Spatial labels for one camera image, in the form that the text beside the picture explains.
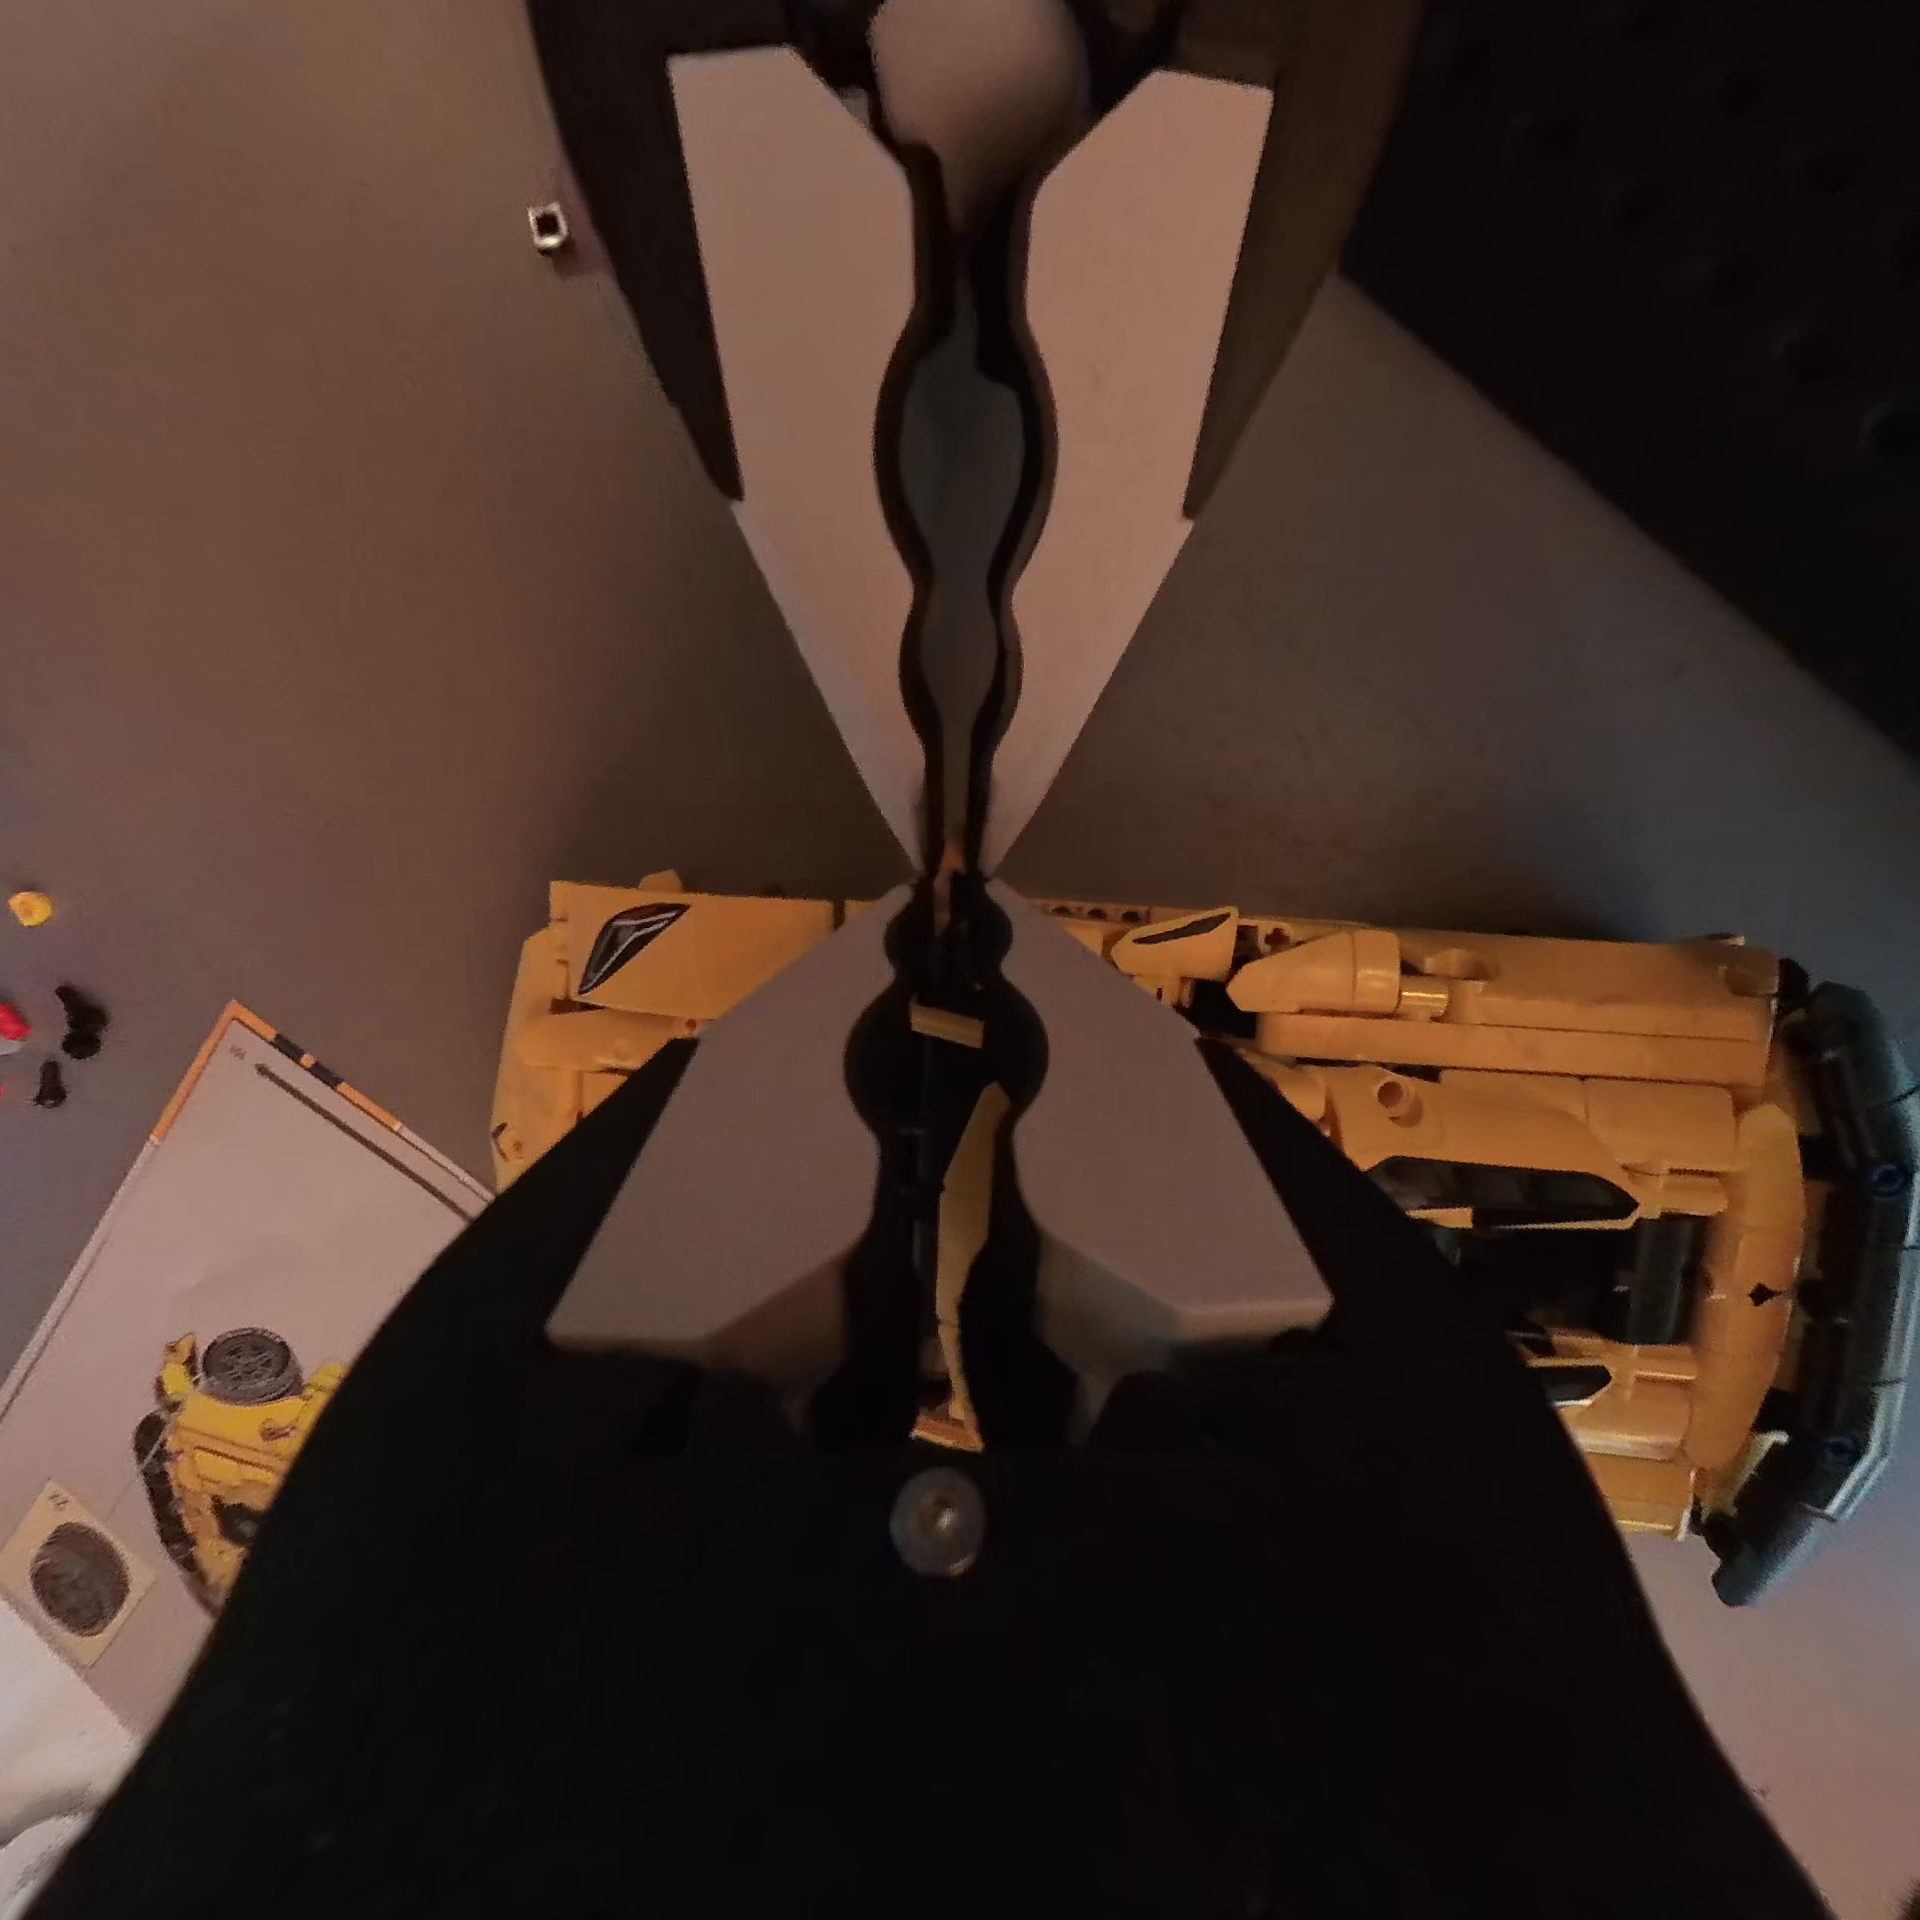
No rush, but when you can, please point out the wheel picture instruction booklet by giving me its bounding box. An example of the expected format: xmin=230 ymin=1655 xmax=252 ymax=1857
xmin=0 ymin=996 xmax=496 ymax=1675

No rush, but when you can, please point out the cluster of small loose bricks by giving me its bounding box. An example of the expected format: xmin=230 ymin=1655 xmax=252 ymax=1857
xmin=0 ymin=887 xmax=112 ymax=1114

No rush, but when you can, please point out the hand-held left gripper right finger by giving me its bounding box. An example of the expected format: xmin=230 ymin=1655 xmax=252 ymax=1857
xmin=958 ymin=874 xmax=1337 ymax=1449

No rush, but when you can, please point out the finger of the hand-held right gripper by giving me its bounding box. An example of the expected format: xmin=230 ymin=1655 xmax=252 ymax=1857
xmin=662 ymin=47 xmax=941 ymax=876
xmin=972 ymin=64 xmax=1281 ymax=882

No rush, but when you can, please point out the yellow toy brick car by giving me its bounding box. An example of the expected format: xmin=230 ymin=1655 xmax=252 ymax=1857
xmin=488 ymin=871 xmax=1920 ymax=1609

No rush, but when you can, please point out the grey desk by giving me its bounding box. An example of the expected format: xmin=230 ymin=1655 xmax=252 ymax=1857
xmin=0 ymin=0 xmax=1920 ymax=1920

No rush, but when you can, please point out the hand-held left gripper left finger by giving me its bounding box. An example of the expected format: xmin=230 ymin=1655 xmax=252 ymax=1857
xmin=544 ymin=882 xmax=924 ymax=1449

